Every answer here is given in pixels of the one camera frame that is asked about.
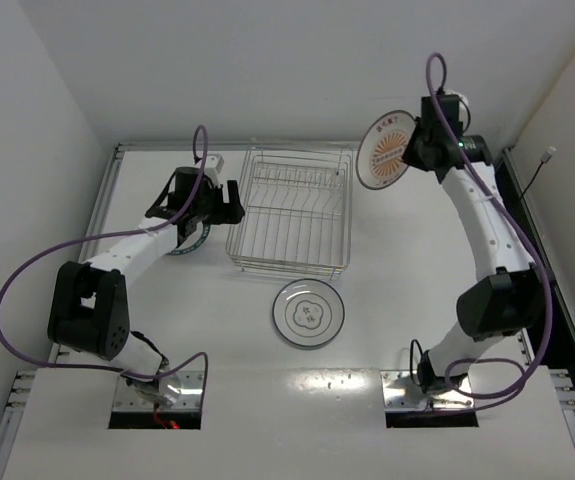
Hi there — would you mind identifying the orange sunburst plate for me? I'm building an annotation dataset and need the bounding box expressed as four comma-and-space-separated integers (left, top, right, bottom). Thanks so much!
356, 110, 415, 190

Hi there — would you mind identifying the black rimmed white plate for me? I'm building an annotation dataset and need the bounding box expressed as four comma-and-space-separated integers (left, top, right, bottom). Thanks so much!
271, 278, 346, 350

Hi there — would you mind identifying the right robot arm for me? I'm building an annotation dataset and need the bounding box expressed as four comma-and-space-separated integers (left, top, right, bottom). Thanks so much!
403, 91, 553, 392

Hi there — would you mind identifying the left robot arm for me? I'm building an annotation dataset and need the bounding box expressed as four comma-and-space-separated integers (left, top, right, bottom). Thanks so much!
47, 167, 245, 392

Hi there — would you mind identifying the teal rimmed plate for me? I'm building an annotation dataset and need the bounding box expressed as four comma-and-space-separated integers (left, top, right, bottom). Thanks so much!
169, 224, 211, 256

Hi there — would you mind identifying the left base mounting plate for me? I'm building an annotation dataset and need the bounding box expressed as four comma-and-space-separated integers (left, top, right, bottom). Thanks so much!
112, 371, 205, 413

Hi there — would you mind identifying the base mounting plate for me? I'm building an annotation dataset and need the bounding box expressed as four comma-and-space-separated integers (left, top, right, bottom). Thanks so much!
112, 371, 205, 413
380, 370, 474, 413

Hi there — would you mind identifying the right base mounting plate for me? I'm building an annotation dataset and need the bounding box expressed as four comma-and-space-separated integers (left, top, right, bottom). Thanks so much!
380, 370, 474, 413

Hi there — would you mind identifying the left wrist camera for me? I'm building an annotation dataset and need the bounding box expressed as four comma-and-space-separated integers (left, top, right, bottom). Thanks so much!
204, 154, 224, 187

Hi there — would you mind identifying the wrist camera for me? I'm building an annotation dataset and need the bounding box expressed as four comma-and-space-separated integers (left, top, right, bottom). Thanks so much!
204, 154, 224, 187
445, 88, 470, 124

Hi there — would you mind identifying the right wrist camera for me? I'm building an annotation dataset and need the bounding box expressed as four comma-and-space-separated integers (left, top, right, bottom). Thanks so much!
445, 88, 470, 124

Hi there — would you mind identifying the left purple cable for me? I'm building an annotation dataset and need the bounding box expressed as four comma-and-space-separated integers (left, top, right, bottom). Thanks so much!
0, 124, 210, 386

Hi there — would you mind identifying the wire dish rack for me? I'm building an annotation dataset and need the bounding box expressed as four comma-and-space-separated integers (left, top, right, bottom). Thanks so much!
226, 140, 355, 280

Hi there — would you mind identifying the black wall cable white plug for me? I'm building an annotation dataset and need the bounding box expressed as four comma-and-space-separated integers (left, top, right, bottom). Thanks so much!
518, 146, 557, 202

